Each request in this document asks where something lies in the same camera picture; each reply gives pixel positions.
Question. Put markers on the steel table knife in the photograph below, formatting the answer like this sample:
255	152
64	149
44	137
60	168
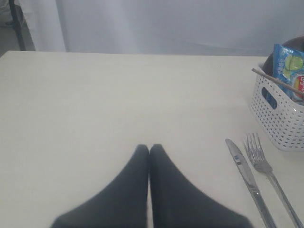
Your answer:
250	182

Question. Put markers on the steel fork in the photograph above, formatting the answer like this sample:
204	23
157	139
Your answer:
258	160

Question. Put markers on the black metal stand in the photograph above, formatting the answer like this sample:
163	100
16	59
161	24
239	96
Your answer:
11	15

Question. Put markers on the blue chips bag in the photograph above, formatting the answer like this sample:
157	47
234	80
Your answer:
291	71

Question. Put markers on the white plastic perforated basket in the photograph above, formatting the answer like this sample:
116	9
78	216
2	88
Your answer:
281	119

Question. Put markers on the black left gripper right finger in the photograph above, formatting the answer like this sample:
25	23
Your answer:
177	203

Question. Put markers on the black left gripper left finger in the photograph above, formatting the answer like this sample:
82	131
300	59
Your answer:
121	204

